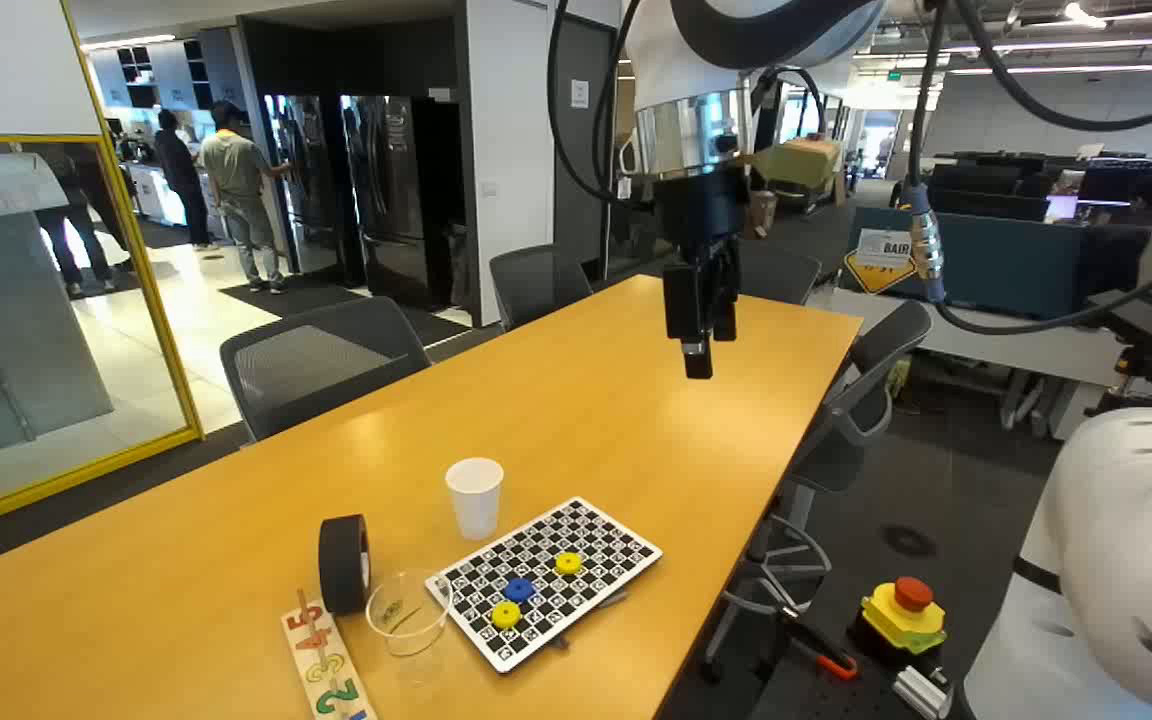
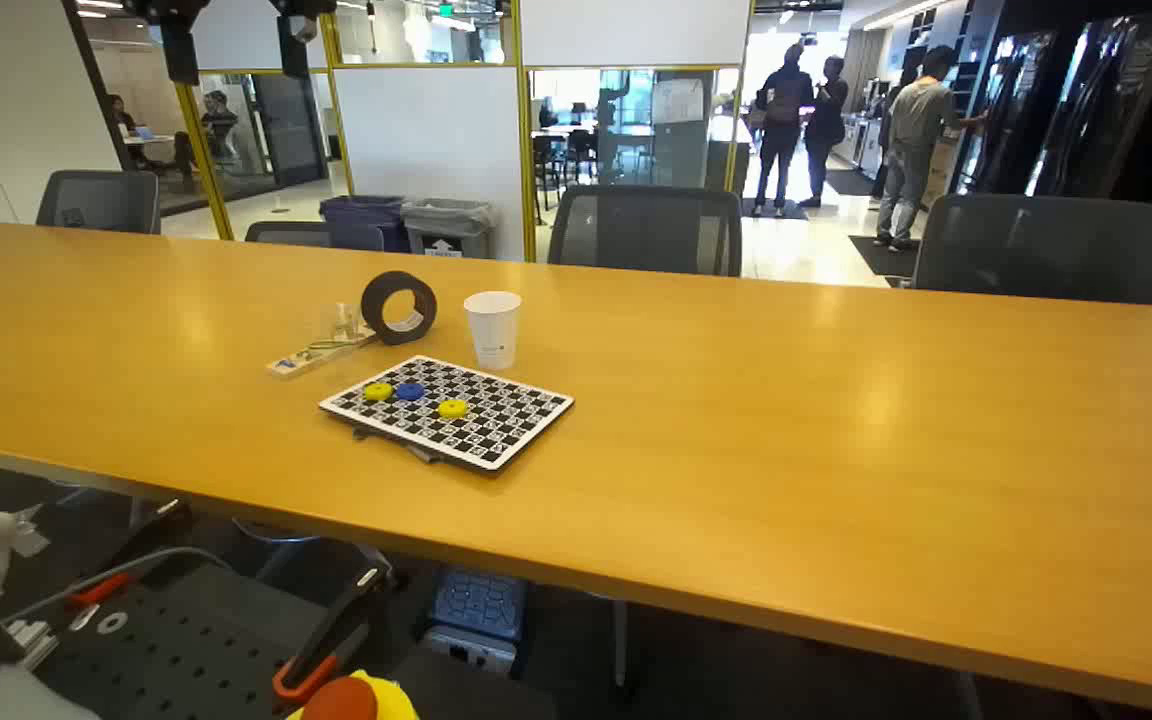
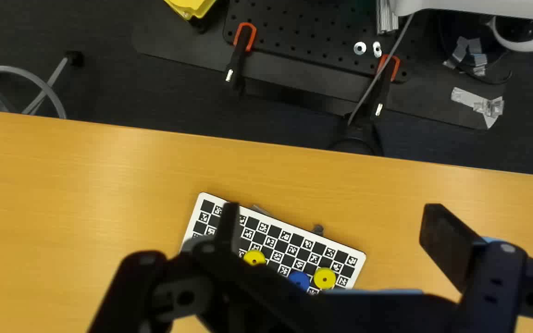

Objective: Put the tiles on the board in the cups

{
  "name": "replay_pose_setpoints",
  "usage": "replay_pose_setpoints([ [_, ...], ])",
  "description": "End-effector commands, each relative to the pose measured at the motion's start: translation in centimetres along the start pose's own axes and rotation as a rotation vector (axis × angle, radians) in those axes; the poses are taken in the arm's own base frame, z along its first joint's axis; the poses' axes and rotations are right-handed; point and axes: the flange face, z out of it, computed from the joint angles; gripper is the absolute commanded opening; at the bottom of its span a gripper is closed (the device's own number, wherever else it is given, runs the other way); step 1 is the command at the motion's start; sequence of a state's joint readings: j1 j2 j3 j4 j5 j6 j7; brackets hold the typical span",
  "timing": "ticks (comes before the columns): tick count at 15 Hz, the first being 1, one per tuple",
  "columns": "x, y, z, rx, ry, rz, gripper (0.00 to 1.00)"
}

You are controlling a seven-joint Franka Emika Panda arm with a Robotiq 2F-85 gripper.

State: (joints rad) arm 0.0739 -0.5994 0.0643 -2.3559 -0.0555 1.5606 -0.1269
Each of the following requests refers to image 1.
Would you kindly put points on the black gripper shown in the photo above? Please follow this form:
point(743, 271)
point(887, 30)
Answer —
point(699, 273)

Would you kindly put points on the yellow round tile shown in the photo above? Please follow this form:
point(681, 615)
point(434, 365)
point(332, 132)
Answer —
point(505, 615)
point(571, 562)

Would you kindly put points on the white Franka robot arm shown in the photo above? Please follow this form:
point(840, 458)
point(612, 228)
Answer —
point(1138, 562)

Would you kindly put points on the black white marker board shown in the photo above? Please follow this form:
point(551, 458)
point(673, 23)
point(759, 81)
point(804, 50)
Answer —
point(579, 533)

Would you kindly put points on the colourful number puzzle board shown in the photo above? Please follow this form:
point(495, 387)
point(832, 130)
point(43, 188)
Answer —
point(326, 667)

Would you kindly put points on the gray office chair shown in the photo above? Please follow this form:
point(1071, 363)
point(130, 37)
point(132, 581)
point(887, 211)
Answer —
point(860, 387)

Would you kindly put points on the black mesh office chair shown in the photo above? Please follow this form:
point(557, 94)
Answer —
point(538, 280)
point(317, 365)

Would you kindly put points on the yellow white sign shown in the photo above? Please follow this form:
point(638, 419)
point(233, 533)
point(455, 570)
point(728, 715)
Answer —
point(881, 263)

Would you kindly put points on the white paper cup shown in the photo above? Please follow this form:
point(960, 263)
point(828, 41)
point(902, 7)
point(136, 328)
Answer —
point(472, 501)

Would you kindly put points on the round dark floor cover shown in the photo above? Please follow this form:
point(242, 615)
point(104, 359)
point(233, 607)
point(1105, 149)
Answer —
point(910, 542)

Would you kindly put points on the small paper door notice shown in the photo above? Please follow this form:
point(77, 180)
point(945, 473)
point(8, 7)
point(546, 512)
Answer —
point(582, 94)

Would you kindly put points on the blue round tile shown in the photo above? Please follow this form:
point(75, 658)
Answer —
point(516, 588)

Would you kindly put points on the yellow red emergency stop button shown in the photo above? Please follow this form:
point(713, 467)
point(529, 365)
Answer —
point(904, 615)

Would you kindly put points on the blue desk divider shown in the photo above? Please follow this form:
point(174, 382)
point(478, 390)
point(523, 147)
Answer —
point(1030, 265)

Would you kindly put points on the dark floor mat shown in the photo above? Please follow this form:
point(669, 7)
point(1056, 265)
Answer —
point(339, 304)

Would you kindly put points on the clear plastic cup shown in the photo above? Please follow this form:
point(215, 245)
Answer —
point(401, 624)

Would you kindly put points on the silver metal box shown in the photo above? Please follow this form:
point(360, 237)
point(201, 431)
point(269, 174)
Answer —
point(921, 689)

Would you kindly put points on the black tape roll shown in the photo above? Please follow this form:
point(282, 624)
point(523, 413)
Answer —
point(341, 564)

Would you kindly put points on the person in light shirt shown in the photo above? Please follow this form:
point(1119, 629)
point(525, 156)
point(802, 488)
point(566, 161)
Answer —
point(242, 184)

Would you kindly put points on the person in dark clothes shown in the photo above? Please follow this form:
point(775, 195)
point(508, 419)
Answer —
point(180, 174)

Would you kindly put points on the yellow framed glass partition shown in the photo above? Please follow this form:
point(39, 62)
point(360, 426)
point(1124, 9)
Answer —
point(16, 334)

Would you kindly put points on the paper sheet on glass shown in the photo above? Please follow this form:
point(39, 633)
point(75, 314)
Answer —
point(6, 180)

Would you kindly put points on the olive wrist camera box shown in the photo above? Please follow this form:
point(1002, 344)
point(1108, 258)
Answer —
point(798, 166)

